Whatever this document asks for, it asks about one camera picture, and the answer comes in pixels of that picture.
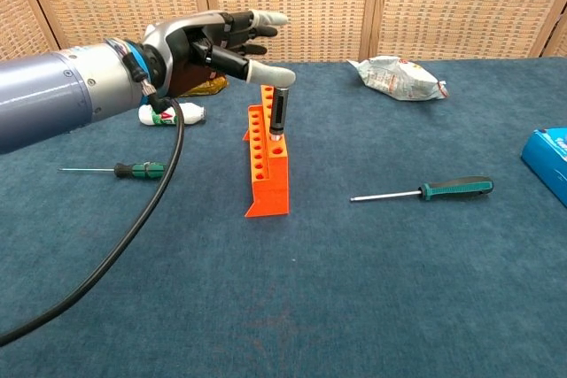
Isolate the blue chocolate chip cookie box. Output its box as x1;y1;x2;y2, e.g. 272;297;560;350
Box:
520;127;567;209

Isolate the blue felt table cover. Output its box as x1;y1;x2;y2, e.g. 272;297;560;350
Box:
0;57;567;378

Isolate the gold biscuit packet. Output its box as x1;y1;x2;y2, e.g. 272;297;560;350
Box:
181;75;229;98

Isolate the orange tool holder rack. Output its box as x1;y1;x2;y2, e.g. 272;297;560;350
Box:
242;84;291;219

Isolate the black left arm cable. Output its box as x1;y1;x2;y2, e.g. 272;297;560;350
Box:
0;53;186;348

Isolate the small white bottle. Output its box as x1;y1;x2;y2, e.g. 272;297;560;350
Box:
138;102;207;127

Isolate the small green-handled screwdriver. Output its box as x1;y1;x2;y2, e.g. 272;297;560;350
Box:
58;161;167;181

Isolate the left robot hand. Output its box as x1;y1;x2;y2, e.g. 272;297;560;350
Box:
140;10;297;100

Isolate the large green-black screwdriver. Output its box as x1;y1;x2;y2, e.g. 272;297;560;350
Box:
349;175;494;204

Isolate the crumpled white snack bag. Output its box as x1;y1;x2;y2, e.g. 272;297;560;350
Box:
346;55;450;103

